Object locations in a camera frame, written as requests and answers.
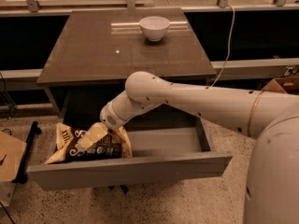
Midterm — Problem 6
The wooden board at left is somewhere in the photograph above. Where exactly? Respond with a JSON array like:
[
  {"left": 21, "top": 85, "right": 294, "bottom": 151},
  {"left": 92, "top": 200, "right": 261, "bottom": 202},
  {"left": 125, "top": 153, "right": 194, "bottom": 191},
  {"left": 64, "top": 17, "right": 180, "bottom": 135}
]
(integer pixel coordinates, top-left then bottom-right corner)
[{"left": 0, "top": 132, "right": 26, "bottom": 182}]

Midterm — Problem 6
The cardboard box at right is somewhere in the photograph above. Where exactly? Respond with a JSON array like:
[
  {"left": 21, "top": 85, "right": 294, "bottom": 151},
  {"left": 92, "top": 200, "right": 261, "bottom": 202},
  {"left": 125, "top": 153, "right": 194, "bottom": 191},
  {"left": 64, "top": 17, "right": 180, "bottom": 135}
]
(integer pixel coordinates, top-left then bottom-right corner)
[{"left": 263, "top": 76, "right": 299, "bottom": 95}]

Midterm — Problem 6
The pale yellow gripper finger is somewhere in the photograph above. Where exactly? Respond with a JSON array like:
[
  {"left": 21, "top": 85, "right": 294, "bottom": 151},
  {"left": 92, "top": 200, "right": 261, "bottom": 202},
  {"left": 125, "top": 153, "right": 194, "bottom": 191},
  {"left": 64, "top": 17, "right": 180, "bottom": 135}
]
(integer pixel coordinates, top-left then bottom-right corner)
[{"left": 76, "top": 122, "right": 107, "bottom": 150}]

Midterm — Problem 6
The white hanging cable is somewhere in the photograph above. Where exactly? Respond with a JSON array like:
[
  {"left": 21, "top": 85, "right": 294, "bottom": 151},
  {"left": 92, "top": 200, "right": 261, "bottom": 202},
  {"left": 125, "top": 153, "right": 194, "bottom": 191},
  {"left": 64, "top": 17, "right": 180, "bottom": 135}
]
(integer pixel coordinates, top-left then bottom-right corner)
[{"left": 209, "top": 4, "right": 236, "bottom": 88}]

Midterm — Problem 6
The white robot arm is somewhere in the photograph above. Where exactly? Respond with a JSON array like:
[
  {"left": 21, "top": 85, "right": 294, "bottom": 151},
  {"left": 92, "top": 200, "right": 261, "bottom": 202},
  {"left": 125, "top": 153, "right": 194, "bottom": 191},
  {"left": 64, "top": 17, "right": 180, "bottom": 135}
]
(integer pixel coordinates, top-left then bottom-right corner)
[{"left": 100, "top": 71, "right": 299, "bottom": 224}]

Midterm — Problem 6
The white ceramic bowl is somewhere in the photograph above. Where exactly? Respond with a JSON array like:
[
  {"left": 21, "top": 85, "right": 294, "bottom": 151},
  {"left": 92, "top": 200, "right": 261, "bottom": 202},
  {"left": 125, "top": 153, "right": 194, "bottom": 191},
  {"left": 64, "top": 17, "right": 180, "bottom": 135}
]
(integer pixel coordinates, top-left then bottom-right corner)
[{"left": 139, "top": 16, "right": 170, "bottom": 41}]

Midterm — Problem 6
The grey window ledge rail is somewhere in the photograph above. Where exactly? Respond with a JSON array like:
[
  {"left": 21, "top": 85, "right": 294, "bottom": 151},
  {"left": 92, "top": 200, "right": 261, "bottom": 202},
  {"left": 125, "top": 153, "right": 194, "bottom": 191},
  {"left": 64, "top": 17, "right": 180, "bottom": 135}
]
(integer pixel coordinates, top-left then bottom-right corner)
[{"left": 0, "top": 58, "right": 299, "bottom": 91}]

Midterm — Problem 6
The open grey top drawer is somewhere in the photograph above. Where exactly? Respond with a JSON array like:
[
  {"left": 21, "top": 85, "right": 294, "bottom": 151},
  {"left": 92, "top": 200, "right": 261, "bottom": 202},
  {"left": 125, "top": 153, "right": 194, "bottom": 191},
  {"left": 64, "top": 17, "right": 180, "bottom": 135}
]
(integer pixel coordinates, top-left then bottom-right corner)
[{"left": 27, "top": 110, "right": 233, "bottom": 190}]

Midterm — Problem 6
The brown chip bag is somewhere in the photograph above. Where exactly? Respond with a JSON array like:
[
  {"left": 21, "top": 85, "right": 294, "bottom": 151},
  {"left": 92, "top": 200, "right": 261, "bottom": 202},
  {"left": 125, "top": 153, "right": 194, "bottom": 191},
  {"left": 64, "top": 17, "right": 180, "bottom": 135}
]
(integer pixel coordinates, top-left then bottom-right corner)
[{"left": 45, "top": 123, "right": 133, "bottom": 164}]

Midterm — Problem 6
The grey cabinet with glossy top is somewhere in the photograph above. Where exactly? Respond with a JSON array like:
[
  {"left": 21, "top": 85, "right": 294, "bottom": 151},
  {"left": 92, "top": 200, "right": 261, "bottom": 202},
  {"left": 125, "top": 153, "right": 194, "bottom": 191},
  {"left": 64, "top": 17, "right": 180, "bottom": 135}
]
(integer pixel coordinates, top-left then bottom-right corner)
[{"left": 37, "top": 8, "right": 216, "bottom": 128}]

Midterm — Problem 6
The black stand at left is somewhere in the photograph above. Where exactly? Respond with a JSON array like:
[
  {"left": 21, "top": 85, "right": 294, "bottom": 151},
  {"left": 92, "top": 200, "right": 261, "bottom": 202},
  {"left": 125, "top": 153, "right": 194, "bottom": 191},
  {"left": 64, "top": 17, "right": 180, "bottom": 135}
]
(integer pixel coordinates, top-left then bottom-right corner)
[{"left": 12, "top": 121, "right": 42, "bottom": 184}]

